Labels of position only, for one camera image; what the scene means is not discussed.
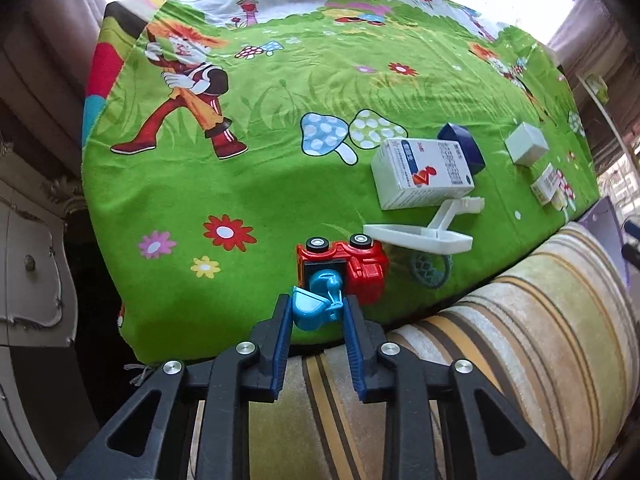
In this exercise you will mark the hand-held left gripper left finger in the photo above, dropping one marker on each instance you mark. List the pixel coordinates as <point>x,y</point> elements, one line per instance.
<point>279,360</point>

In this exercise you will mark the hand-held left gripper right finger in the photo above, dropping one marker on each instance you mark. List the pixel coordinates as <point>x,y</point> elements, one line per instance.
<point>356,360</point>

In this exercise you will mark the red blue toy truck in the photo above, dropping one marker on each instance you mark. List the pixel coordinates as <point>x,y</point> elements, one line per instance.
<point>367,270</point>

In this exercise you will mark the beige striped cushion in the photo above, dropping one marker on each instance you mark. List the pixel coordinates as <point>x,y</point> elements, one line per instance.
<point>525,335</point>

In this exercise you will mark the green cartoon printed blanket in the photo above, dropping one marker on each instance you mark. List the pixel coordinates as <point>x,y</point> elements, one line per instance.
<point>250,185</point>

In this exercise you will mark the white medicine box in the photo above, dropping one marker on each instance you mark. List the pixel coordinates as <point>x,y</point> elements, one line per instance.
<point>415,170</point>

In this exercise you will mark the dark blue box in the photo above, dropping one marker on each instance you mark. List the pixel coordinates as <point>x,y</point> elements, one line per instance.
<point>470,150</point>

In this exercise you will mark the white box green label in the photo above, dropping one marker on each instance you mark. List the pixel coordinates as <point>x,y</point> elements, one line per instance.
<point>547,185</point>

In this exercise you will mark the white ornate cabinet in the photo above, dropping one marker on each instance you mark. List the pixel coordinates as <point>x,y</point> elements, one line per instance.
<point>30,285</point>

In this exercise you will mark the small white box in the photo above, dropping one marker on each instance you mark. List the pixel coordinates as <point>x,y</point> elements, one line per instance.
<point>525,142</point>

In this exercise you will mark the purple paper sheet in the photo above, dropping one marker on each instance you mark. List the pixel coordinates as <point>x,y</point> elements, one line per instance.
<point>602,225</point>

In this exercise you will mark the white window sill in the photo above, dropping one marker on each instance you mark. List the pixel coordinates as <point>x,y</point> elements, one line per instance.
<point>620,125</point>

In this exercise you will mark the green white small container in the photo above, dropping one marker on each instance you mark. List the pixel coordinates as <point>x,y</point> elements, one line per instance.
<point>597,90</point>

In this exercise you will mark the plain brown curtain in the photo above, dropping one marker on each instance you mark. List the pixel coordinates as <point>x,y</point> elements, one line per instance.
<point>55,35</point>

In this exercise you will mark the patterned brown curtain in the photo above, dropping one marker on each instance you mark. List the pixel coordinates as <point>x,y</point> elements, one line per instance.
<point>600,45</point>

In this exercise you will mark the white plastic bracket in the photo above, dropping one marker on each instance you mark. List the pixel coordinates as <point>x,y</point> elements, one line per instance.
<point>415,235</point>

